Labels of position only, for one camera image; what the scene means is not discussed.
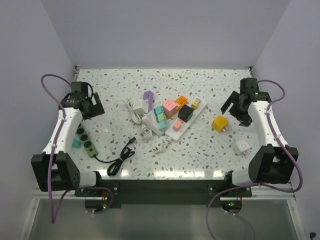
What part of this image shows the yellow cube socket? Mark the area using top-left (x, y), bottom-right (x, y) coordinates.
top-left (211, 115), bottom-right (229, 133)

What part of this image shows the teal cube adapter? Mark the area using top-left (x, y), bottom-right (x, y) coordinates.
top-left (153, 105), bottom-right (164, 116)

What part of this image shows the white base cord bundle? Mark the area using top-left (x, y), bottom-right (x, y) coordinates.
top-left (139, 123), bottom-right (154, 140)

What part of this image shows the black mounting base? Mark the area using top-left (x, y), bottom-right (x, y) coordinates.
top-left (74, 178), bottom-right (253, 210)

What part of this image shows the small yellow blue adapter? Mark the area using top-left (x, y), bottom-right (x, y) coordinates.
top-left (191, 98), bottom-right (202, 110)

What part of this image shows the white coiled cable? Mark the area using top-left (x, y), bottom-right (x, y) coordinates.
top-left (125, 97), bottom-right (144, 125)

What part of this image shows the white power strip base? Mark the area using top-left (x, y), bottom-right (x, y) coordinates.
top-left (142, 110), bottom-right (171, 136)

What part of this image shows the white strip cord bundle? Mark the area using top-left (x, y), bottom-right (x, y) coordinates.
top-left (153, 137), bottom-right (173, 154)

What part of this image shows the white cartoon cube socket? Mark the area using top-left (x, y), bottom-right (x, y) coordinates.
top-left (233, 139), bottom-right (252, 156)

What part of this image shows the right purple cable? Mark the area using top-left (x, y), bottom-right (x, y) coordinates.
top-left (205, 79), bottom-right (304, 240)

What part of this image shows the orange power strip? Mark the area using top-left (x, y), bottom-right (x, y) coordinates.
top-left (166, 95), bottom-right (188, 119)

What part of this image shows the purple cable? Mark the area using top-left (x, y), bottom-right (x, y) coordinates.
top-left (205, 79), bottom-right (304, 240)
top-left (41, 73), bottom-right (73, 224)

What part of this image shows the purple power strip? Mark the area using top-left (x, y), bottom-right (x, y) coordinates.
top-left (143, 90), bottom-right (154, 113)

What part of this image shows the pink cube socket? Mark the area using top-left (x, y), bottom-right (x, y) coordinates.
top-left (162, 98), bottom-right (178, 118)

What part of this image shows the long white power strip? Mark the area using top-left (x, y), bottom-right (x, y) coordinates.
top-left (164, 98), bottom-right (207, 142)

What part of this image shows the black cable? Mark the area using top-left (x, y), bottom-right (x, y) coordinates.
top-left (94, 136), bottom-right (137, 177)

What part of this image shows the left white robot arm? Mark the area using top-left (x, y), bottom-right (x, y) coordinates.
top-left (31, 82), bottom-right (105, 196)

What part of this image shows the green power strip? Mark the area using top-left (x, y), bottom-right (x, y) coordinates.
top-left (76, 124), bottom-right (99, 158)

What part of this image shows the light blue cube adapter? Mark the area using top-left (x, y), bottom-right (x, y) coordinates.
top-left (157, 120), bottom-right (168, 132)

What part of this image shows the white cube adapter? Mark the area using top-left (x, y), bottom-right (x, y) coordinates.
top-left (132, 99), bottom-right (148, 116)

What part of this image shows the teal triangular power strip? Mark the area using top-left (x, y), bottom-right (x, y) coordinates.
top-left (72, 139), bottom-right (81, 149)

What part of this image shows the black cube socket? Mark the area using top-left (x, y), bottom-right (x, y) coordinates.
top-left (178, 104), bottom-right (194, 123)

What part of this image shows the green cube adapter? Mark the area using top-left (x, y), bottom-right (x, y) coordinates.
top-left (155, 113), bottom-right (167, 123)

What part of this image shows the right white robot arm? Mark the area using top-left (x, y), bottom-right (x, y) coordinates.
top-left (220, 77), bottom-right (299, 197)

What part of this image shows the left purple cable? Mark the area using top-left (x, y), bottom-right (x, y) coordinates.
top-left (41, 73), bottom-right (73, 224)

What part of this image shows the small pink adapter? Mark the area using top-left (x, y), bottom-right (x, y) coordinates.
top-left (173, 118), bottom-right (185, 132)

